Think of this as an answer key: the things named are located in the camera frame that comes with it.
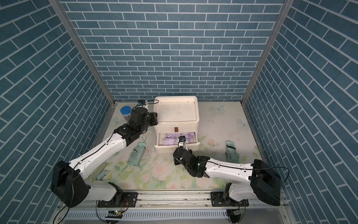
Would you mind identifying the white drawer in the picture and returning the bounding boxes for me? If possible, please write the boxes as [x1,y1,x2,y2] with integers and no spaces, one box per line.
[155,132,200,153]

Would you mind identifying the mint green umbrella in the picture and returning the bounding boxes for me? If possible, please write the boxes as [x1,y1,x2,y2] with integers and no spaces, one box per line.
[226,141,240,163]
[127,142,146,166]

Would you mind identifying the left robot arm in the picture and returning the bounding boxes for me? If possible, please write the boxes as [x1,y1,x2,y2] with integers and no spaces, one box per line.
[50,107,158,208]

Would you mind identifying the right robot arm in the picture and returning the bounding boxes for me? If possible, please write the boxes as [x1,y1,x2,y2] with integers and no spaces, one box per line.
[173,146,282,206]

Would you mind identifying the white plastic drawer cabinet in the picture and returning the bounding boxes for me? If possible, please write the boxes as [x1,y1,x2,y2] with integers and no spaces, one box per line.
[153,96,200,136]

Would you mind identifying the blue-lid clear straw canister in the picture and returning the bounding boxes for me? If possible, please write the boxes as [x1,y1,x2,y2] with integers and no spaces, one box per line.
[120,105,131,121]

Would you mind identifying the floral table mat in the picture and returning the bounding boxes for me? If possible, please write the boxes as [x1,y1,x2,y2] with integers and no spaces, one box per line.
[87,132,262,190]

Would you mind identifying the green circuit board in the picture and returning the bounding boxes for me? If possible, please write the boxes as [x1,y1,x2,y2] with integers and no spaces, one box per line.
[108,211,123,218]

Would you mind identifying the metal linear rail base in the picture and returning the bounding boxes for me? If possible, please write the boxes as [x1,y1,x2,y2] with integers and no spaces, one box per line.
[50,189,295,224]

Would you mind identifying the metal corner frame post left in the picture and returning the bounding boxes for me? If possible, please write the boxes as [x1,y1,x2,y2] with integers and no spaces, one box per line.
[49,0,115,106]

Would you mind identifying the metal corner frame post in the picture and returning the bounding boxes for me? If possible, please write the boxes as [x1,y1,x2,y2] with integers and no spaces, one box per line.
[241,0,294,107]
[49,0,115,106]

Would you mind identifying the metal corner frame post right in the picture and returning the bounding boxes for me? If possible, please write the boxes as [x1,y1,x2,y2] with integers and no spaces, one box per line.
[241,0,294,107]

